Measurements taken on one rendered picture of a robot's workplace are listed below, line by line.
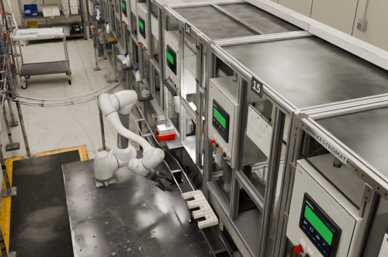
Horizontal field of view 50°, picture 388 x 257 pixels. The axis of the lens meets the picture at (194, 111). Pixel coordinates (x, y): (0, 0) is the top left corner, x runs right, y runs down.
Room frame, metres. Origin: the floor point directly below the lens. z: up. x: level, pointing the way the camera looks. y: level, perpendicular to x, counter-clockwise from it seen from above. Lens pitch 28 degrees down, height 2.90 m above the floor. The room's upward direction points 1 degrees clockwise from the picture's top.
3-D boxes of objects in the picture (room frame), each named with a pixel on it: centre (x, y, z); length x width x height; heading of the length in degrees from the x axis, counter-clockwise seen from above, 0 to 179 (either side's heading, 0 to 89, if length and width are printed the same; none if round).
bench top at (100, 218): (2.63, 0.47, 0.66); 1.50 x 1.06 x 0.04; 20
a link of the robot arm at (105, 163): (2.93, 0.77, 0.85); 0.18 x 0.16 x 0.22; 132
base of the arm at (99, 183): (2.90, 0.77, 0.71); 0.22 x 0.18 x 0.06; 20
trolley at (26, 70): (6.58, 2.55, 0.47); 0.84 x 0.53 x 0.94; 104
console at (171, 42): (3.45, 0.09, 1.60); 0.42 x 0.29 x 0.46; 20
